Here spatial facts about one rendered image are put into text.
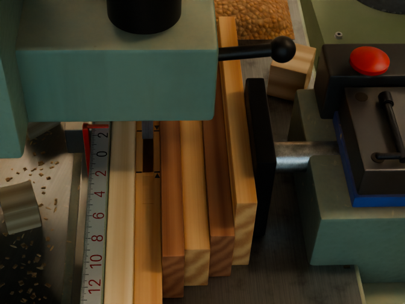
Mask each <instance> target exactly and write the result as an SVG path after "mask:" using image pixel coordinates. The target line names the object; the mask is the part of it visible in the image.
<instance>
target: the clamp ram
mask: <svg viewBox="0 0 405 304"><path fill-rule="evenodd" d="M244 95H245V105H246V115H247V120H248V130H249V136H250V145H251V154H252V160H253V170H254V179H255V185H256V194H257V210H256V218H255V223H254V231H253V236H263V235H265V232H266V225H267V221H268V214H269V207H270V202H271V195H272V189H273V184H274V177H275V173H305V172H306V171H307V166H308V161H309V158H310V157H311V156H313V155H340V152H339V145H338V142H337V141H274V138H273V134H272V126H271V119H270V114H269V106H268V98H267V94H266V86H265V80H264V78H247V79H246V82H245V93H244Z"/></svg>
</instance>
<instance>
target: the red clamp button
mask: <svg viewBox="0 0 405 304"><path fill-rule="evenodd" d="M389 64H390V60H389V57H388V55H387V54H386V53H385V52H383V51H382V50H380V49H378V48H375V47H372V46H361V47H358V48H356V49H354V50H353V51H352V53H351V55H350V65H351V67H352V68H353V69H354V70H355V71H357V72H359V73H361V74H363V75H369V76H376V75H381V74H383V73H385V72H386V71H387V70H388V67H389Z"/></svg>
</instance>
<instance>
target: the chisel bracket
mask: <svg viewBox="0 0 405 304"><path fill-rule="evenodd" d="M15 51H16V59H17V65H18V69H19V75H20V80H21V84H22V90H23V94H24V100H25V105H26V109H27V115H28V122H83V121H209V120H211V119H213V117H214V115H215V99H216V81H217V71H218V54H219V48H218V35H217V28H216V16H215V3H214V0H181V16H180V18H179V20H178V22H177V23H176V24H175V25H174V26H173V27H171V28H169V29H168V30H165V31H162V32H160V33H156V34H132V33H128V32H126V31H123V30H121V29H119V28H117V27H116V26H114V25H113V24H112V23H111V21H110V19H109V18H108V15H107V0H24V3H23V7H22V14H21V18H20V24H19V31H18V34H17V41H16V49H15Z"/></svg>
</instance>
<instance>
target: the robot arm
mask: <svg viewBox="0 0 405 304"><path fill-rule="evenodd" d="M357 1H359V2H361V3H362V4H364V5H366V6H369V7H371V8H374V9H376V10H380V11H383V12H387V13H393V14H405V0H357Z"/></svg>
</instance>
